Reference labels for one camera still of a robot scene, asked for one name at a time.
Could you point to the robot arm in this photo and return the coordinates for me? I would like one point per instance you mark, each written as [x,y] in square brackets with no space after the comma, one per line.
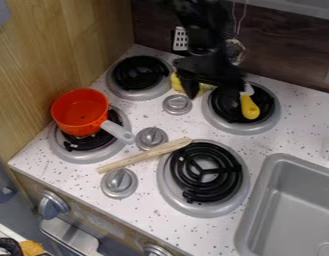
[202,23]

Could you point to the red pot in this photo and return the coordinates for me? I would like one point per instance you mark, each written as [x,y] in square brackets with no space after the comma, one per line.
[80,111]

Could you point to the toy sink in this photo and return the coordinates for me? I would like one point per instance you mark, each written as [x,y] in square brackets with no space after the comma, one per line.
[291,210]

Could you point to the toy stove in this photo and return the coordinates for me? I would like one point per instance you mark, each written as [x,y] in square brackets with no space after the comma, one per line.
[202,176]

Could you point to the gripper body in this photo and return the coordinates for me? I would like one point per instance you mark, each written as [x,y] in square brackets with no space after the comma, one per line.
[207,68]

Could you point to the white perforated tool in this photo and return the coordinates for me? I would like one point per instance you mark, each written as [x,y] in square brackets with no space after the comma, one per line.
[181,39]

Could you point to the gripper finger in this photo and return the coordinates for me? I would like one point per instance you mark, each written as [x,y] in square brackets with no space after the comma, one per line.
[189,86]
[235,88]

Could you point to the yellow toy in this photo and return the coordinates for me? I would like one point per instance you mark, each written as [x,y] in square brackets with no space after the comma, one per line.
[176,85]

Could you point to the wooden spatula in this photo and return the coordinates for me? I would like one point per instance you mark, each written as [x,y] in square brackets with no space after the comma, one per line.
[144,155]

